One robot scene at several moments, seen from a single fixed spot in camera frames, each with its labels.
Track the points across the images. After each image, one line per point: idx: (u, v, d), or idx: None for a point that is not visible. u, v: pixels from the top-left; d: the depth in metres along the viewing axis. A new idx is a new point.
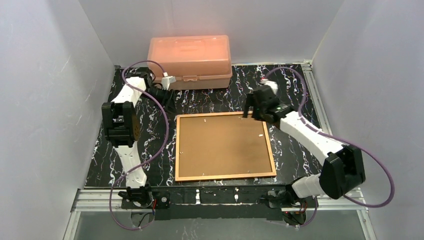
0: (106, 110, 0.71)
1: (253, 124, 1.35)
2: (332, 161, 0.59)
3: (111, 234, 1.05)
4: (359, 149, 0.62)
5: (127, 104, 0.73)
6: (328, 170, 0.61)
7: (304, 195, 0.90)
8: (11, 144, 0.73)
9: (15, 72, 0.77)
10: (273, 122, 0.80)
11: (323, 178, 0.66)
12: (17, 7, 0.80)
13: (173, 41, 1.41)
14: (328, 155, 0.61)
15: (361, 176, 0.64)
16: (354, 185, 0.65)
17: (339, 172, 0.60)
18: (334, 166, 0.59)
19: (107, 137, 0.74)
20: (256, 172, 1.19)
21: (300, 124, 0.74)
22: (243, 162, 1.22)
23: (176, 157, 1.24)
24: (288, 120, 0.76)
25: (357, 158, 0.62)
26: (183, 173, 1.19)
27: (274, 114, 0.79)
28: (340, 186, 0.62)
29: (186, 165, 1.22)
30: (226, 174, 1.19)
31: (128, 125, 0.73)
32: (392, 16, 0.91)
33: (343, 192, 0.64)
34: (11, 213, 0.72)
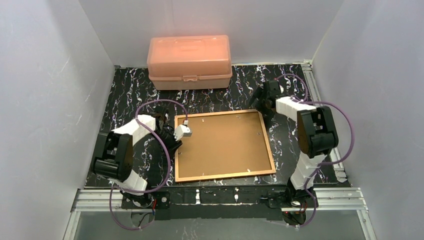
0: (101, 139, 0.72)
1: (252, 122, 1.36)
2: (303, 113, 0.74)
3: (111, 234, 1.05)
4: (329, 110, 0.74)
5: (125, 137, 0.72)
6: (300, 123, 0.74)
7: (300, 185, 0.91)
8: (10, 143, 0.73)
9: (15, 72, 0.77)
10: (271, 106, 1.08)
11: (300, 137, 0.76)
12: (17, 7, 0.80)
13: (172, 40, 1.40)
14: (302, 111, 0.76)
15: (334, 134, 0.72)
16: (328, 145, 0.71)
17: (310, 122, 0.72)
18: (303, 116, 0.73)
19: (93, 169, 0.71)
20: (256, 170, 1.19)
21: (288, 101, 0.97)
22: (242, 160, 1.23)
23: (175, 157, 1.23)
24: (281, 100, 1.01)
25: (327, 117, 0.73)
26: (183, 174, 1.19)
27: (273, 100, 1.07)
28: (310, 137, 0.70)
29: (186, 166, 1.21)
30: (226, 172, 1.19)
31: (119, 160, 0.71)
32: (392, 16, 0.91)
33: (316, 147, 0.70)
34: (11, 213, 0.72)
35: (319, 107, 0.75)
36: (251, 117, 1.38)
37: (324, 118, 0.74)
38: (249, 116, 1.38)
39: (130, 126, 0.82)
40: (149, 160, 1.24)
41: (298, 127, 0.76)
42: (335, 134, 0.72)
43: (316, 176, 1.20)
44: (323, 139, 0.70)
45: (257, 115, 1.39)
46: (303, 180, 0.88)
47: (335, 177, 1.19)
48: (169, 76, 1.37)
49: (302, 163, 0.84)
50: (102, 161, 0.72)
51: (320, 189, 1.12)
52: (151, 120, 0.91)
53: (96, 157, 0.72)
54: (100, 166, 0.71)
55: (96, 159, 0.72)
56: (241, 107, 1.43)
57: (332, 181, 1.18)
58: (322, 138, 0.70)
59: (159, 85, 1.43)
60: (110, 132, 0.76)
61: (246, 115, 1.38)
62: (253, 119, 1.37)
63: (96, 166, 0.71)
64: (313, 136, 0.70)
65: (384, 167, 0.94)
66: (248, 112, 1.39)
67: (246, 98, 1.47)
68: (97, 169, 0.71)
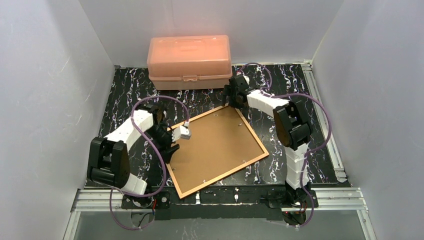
0: (95, 147, 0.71)
1: (230, 118, 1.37)
2: (279, 110, 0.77)
3: (111, 234, 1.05)
4: (301, 102, 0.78)
5: (118, 146, 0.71)
6: (278, 119, 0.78)
7: (295, 183, 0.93)
8: (10, 143, 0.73)
9: (15, 72, 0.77)
10: (244, 101, 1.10)
11: (279, 132, 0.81)
12: (17, 7, 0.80)
13: (173, 41, 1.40)
14: (277, 108, 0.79)
15: (308, 124, 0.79)
16: (305, 135, 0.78)
17: (286, 119, 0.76)
18: (280, 114, 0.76)
19: (90, 176, 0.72)
20: (251, 159, 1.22)
21: (259, 95, 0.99)
22: (236, 157, 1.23)
23: (171, 176, 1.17)
24: (252, 94, 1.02)
25: (301, 109, 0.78)
26: (186, 188, 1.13)
27: (244, 95, 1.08)
28: (290, 131, 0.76)
29: (185, 179, 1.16)
30: (225, 172, 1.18)
31: (114, 169, 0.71)
32: (392, 16, 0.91)
33: (296, 139, 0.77)
34: (10, 213, 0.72)
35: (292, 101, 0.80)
36: (226, 112, 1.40)
37: (298, 111, 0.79)
38: (225, 111, 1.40)
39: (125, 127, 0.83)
40: (149, 160, 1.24)
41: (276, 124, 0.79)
42: (308, 123, 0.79)
43: (316, 175, 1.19)
44: (300, 130, 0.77)
45: (231, 107, 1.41)
46: (298, 177, 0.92)
47: (335, 177, 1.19)
48: (170, 76, 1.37)
49: (290, 158, 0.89)
50: (99, 169, 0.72)
51: (319, 189, 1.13)
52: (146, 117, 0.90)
53: (92, 166, 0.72)
54: (97, 174, 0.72)
55: (92, 168, 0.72)
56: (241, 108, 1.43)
57: (332, 181, 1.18)
58: (300, 130, 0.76)
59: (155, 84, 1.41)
60: (103, 139, 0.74)
61: (222, 111, 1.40)
62: (230, 112, 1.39)
63: (92, 173, 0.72)
64: (292, 130, 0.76)
65: (384, 167, 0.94)
66: (223, 108, 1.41)
67: None
68: (94, 178, 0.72)
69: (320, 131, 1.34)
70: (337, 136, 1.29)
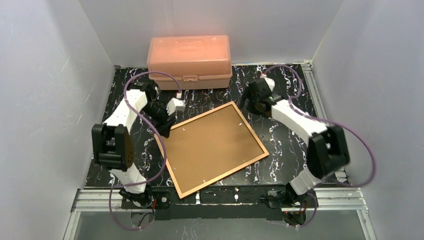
0: (96, 133, 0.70)
1: (230, 117, 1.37)
2: (316, 138, 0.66)
3: (111, 234, 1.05)
4: (342, 131, 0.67)
5: (120, 128, 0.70)
6: (312, 148, 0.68)
7: (301, 191, 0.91)
8: (10, 143, 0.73)
9: (15, 72, 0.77)
10: (265, 111, 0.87)
11: (310, 160, 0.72)
12: (17, 7, 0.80)
13: (173, 41, 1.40)
14: (312, 134, 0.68)
15: (346, 156, 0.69)
16: (340, 166, 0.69)
17: (323, 149, 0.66)
18: (316, 143, 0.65)
19: (97, 162, 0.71)
20: (251, 159, 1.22)
21: (288, 109, 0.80)
22: (236, 156, 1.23)
23: (171, 176, 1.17)
24: (278, 106, 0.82)
25: (341, 139, 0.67)
26: (186, 188, 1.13)
27: (266, 103, 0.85)
28: (324, 163, 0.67)
29: (185, 179, 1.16)
30: (225, 172, 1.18)
31: (119, 152, 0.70)
32: (392, 16, 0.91)
33: (328, 171, 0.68)
34: (10, 213, 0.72)
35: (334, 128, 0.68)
36: (226, 112, 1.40)
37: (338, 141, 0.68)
38: (225, 111, 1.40)
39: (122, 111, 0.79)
40: (149, 160, 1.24)
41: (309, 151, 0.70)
42: (347, 155, 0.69)
43: None
44: (335, 162, 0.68)
45: (231, 107, 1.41)
46: (306, 188, 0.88)
47: (335, 177, 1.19)
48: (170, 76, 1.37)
49: (308, 177, 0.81)
50: (104, 154, 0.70)
51: (320, 189, 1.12)
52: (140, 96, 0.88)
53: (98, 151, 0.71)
54: (104, 159, 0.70)
55: (98, 153, 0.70)
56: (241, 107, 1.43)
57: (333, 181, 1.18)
58: (335, 162, 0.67)
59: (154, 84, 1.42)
60: (103, 125, 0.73)
61: (222, 111, 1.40)
62: (230, 112, 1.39)
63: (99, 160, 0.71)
64: (327, 162, 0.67)
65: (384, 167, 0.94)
66: (223, 107, 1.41)
67: None
68: (101, 163, 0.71)
69: None
70: None
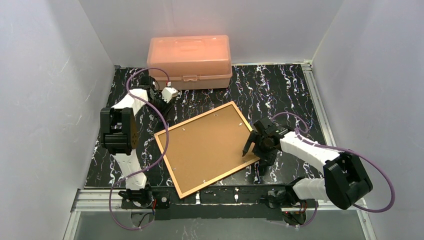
0: (105, 115, 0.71)
1: (230, 117, 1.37)
2: (331, 168, 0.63)
3: (111, 234, 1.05)
4: (357, 155, 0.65)
5: (127, 110, 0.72)
6: (329, 178, 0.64)
7: (304, 196, 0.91)
8: (10, 142, 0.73)
9: (15, 72, 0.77)
10: (274, 144, 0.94)
11: (328, 191, 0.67)
12: (18, 7, 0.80)
13: (173, 41, 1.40)
14: (327, 163, 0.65)
15: (367, 182, 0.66)
16: (363, 193, 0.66)
17: (342, 179, 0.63)
18: (333, 173, 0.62)
19: (104, 144, 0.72)
20: (250, 160, 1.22)
21: (297, 141, 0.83)
22: (235, 157, 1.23)
23: (171, 176, 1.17)
24: (286, 138, 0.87)
25: (357, 164, 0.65)
26: (185, 188, 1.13)
27: (274, 136, 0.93)
28: (346, 194, 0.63)
29: (185, 179, 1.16)
30: (224, 172, 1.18)
31: (126, 132, 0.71)
32: (392, 16, 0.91)
33: (352, 202, 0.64)
34: (10, 213, 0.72)
35: (346, 153, 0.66)
36: (226, 111, 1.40)
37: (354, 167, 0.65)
38: (225, 111, 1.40)
39: (126, 101, 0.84)
40: (149, 160, 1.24)
41: (326, 182, 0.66)
42: (367, 180, 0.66)
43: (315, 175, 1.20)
44: (357, 191, 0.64)
45: (231, 107, 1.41)
46: (310, 197, 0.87)
47: None
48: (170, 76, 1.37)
49: (320, 194, 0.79)
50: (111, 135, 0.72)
51: None
52: (143, 93, 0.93)
53: (104, 133, 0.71)
54: (110, 140, 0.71)
55: (104, 135, 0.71)
56: (241, 107, 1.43)
57: None
58: (357, 190, 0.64)
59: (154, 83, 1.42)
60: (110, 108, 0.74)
61: (222, 111, 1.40)
62: (230, 112, 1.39)
63: (105, 141, 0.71)
64: (348, 192, 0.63)
65: (383, 167, 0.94)
66: (223, 107, 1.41)
67: (246, 98, 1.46)
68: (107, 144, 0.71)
69: (320, 131, 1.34)
70: (337, 136, 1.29)
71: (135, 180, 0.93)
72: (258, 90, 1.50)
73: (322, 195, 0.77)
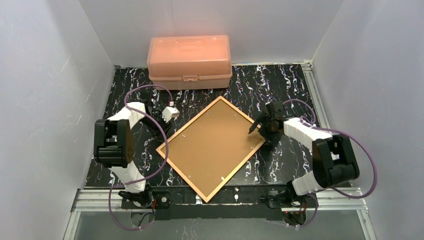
0: (99, 127, 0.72)
1: (224, 114, 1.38)
2: (320, 143, 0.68)
3: (111, 234, 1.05)
4: (348, 138, 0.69)
5: (122, 121, 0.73)
6: (317, 153, 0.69)
7: (302, 192, 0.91)
8: (10, 141, 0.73)
9: (15, 72, 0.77)
10: (279, 127, 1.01)
11: (316, 168, 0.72)
12: (18, 8, 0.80)
13: (173, 40, 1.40)
14: (317, 139, 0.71)
15: (354, 167, 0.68)
16: (348, 178, 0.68)
17: (328, 156, 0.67)
18: (320, 147, 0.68)
19: (97, 158, 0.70)
20: (256, 145, 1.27)
21: (298, 123, 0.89)
22: (242, 146, 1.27)
23: (189, 183, 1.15)
24: (290, 122, 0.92)
25: (347, 146, 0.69)
26: (208, 191, 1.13)
27: (280, 121, 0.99)
28: (329, 170, 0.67)
29: (204, 182, 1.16)
30: (238, 164, 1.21)
31: (120, 144, 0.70)
32: (392, 16, 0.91)
33: (334, 181, 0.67)
34: (10, 213, 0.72)
35: (338, 136, 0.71)
36: (217, 108, 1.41)
37: (343, 149, 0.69)
38: (216, 108, 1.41)
39: (123, 113, 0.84)
40: (149, 160, 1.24)
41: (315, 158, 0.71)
42: (355, 166, 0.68)
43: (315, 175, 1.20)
44: (342, 171, 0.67)
45: (220, 101, 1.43)
46: (306, 190, 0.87)
47: None
48: (170, 76, 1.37)
49: (311, 181, 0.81)
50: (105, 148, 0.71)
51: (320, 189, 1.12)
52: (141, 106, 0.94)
53: (98, 146, 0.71)
54: (104, 153, 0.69)
55: (98, 148, 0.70)
56: (241, 107, 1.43)
57: None
58: (341, 171, 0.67)
59: (154, 83, 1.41)
60: (106, 120, 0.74)
61: (214, 108, 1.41)
62: (221, 107, 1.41)
63: (99, 154, 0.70)
64: (332, 170, 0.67)
65: (384, 167, 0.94)
66: (213, 105, 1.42)
67: (246, 98, 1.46)
68: (101, 158, 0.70)
69: None
70: None
71: (134, 185, 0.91)
72: (258, 90, 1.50)
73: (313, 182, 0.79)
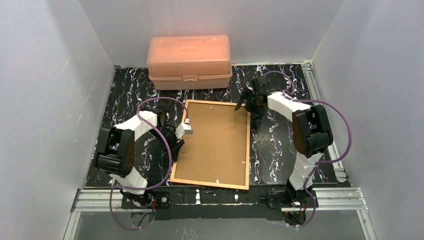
0: (104, 134, 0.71)
1: (209, 119, 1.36)
2: (299, 114, 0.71)
3: (111, 234, 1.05)
4: (324, 109, 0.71)
5: (127, 132, 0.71)
6: (296, 124, 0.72)
7: (299, 186, 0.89)
8: (10, 141, 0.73)
9: (15, 72, 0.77)
10: (263, 102, 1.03)
11: (296, 138, 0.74)
12: (18, 8, 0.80)
13: (173, 41, 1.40)
14: (296, 111, 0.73)
15: (329, 134, 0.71)
16: (324, 144, 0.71)
17: (306, 124, 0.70)
18: (298, 117, 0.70)
19: (97, 165, 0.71)
20: (247, 121, 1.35)
21: (280, 97, 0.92)
22: (237, 132, 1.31)
23: (221, 184, 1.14)
24: (273, 95, 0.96)
25: (323, 116, 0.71)
26: (240, 181, 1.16)
27: (264, 95, 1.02)
28: (307, 138, 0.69)
29: (233, 175, 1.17)
30: (244, 148, 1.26)
31: (121, 155, 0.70)
32: (392, 16, 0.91)
33: (312, 148, 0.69)
34: (10, 212, 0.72)
35: (314, 106, 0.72)
36: (198, 114, 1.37)
37: (319, 119, 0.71)
38: (195, 114, 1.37)
39: (132, 122, 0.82)
40: (149, 160, 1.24)
41: (294, 129, 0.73)
42: (330, 134, 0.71)
43: (316, 176, 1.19)
44: (318, 138, 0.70)
45: (193, 105, 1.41)
46: (302, 180, 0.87)
47: (335, 177, 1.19)
48: (170, 76, 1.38)
49: (300, 162, 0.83)
50: (105, 156, 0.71)
51: (319, 189, 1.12)
52: (153, 116, 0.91)
53: (99, 152, 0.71)
54: (103, 162, 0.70)
55: (99, 154, 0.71)
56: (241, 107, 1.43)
57: (332, 181, 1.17)
58: (317, 138, 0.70)
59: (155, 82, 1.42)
60: (112, 127, 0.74)
61: (194, 115, 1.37)
62: (200, 113, 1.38)
63: (99, 161, 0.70)
64: (310, 137, 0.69)
65: (384, 167, 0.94)
66: (191, 113, 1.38)
67: None
68: (100, 165, 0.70)
69: None
70: (337, 136, 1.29)
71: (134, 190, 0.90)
72: None
73: (300, 160, 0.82)
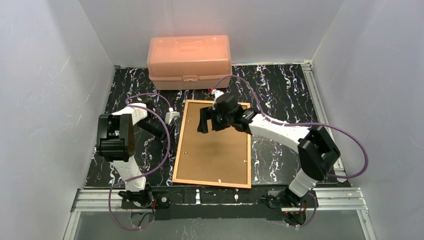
0: (103, 121, 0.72)
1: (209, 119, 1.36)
2: (306, 146, 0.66)
3: (111, 234, 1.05)
4: (324, 128, 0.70)
5: (125, 115, 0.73)
6: (304, 155, 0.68)
7: (302, 193, 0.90)
8: (10, 141, 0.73)
9: (15, 72, 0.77)
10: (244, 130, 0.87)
11: (305, 166, 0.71)
12: (18, 8, 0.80)
13: (173, 41, 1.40)
14: (300, 142, 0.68)
15: (336, 151, 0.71)
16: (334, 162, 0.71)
17: (316, 154, 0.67)
18: (307, 149, 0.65)
19: (100, 152, 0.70)
20: None
21: (266, 123, 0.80)
22: (237, 132, 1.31)
23: (223, 184, 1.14)
24: (255, 122, 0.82)
25: (325, 136, 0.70)
26: (242, 180, 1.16)
27: (242, 122, 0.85)
28: (320, 166, 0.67)
29: (235, 175, 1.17)
30: (245, 148, 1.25)
31: (123, 137, 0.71)
32: (393, 15, 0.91)
33: (326, 173, 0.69)
34: (10, 212, 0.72)
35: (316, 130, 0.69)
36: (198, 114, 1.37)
37: (324, 140, 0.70)
38: (195, 114, 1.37)
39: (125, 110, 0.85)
40: (149, 160, 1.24)
41: (303, 159, 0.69)
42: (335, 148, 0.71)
43: None
44: (329, 161, 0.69)
45: (193, 105, 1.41)
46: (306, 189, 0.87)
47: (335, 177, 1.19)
48: (170, 75, 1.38)
49: (307, 180, 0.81)
50: (107, 141, 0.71)
51: (320, 189, 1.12)
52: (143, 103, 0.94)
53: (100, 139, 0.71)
54: (107, 146, 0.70)
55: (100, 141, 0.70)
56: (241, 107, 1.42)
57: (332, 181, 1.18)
58: (329, 161, 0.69)
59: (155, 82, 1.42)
60: (108, 115, 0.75)
61: (194, 115, 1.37)
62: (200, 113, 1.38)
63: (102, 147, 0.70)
64: (322, 164, 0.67)
65: (384, 167, 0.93)
66: (191, 113, 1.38)
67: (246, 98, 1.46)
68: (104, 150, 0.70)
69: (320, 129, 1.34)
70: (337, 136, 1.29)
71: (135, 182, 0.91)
72: (258, 90, 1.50)
73: (309, 180, 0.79)
